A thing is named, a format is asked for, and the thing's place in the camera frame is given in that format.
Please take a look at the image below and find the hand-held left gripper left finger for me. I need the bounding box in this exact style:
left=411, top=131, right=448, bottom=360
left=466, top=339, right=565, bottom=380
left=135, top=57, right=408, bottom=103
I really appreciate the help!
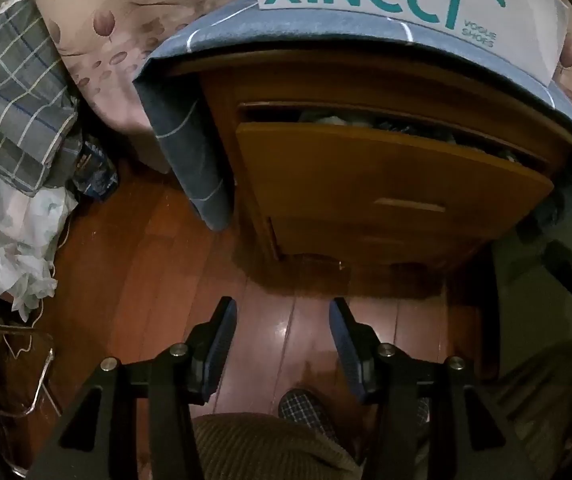
left=26, top=296, right=238, bottom=480

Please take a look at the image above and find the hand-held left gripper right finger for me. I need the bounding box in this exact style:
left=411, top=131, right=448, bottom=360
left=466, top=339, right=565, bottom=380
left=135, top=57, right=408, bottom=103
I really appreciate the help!
left=328, top=297, right=542, bottom=480

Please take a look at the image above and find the wooden drawer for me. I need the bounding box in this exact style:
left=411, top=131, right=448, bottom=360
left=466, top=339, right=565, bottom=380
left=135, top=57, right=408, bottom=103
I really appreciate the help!
left=236, top=101, right=556, bottom=261
left=266, top=215, right=517, bottom=271

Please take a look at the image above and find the plaid slipper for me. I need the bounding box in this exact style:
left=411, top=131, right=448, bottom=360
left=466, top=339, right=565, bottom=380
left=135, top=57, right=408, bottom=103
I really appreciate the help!
left=277, top=386, right=339, bottom=448

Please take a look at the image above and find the person's left leg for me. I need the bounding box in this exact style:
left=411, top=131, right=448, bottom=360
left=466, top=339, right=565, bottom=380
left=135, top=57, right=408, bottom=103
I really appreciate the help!
left=191, top=414, right=364, bottom=480

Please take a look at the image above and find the person's leg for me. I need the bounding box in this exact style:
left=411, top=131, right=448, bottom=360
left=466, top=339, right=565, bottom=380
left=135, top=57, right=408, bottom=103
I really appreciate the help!
left=416, top=340, right=572, bottom=480
left=191, top=414, right=364, bottom=480

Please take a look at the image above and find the person's right leg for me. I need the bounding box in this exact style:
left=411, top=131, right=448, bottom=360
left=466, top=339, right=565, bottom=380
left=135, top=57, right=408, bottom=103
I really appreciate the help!
left=416, top=340, right=572, bottom=480

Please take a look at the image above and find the blue checked cloth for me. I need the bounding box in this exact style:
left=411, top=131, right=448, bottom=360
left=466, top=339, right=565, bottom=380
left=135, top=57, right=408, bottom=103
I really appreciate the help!
left=132, top=0, right=572, bottom=231

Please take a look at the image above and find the dark blue printed packet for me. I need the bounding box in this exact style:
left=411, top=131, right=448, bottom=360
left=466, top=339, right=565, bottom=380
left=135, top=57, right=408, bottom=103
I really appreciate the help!
left=71, top=137, right=119, bottom=203

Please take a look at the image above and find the white floral cloth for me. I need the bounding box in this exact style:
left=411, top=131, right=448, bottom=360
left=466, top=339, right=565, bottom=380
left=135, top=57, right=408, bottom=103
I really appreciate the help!
left=0, top=150, right=79, bottom=321

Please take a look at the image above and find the wooden nightstand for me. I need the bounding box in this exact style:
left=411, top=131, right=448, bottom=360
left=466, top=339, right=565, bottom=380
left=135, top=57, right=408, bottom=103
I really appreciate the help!
left=166, top=42, right=572, bottom=286

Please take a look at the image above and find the white shoe box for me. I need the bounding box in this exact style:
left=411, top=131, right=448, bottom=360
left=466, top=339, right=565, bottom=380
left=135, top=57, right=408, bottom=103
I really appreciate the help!
left=252, top=0, right=569, bottom=88

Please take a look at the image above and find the grey plaid blanket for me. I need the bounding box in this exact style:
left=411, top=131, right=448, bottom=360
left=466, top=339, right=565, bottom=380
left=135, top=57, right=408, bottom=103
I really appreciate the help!
left=0, top=0, right=82, bottom=196

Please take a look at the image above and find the metal wire rack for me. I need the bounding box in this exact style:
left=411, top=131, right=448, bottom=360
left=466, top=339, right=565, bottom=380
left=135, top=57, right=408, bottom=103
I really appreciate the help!
left=0, top=322, right=62, bottom=418

